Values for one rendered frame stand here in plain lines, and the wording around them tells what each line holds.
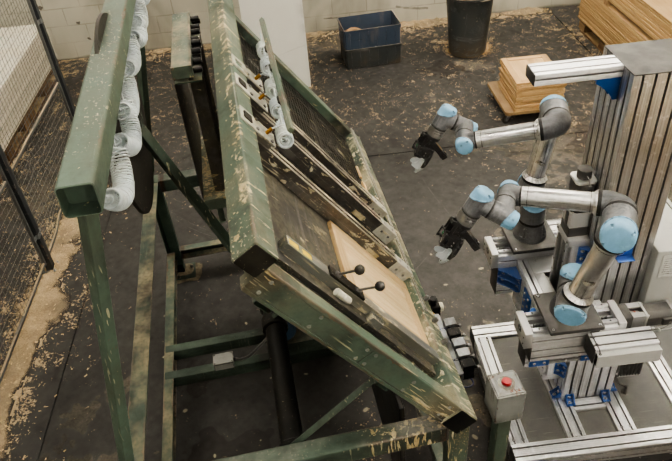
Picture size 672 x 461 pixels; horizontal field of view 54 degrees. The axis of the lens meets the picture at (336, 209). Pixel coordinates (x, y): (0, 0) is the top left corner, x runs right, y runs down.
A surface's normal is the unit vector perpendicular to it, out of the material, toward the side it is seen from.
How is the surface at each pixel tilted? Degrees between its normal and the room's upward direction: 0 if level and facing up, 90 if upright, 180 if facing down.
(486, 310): 0
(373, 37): 90
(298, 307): 90
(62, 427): 0
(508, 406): 90
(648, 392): 0
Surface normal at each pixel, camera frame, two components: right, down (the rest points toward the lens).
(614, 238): -0.32, 0.50
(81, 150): -0.07, -0.79
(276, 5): 0.09, 0.61
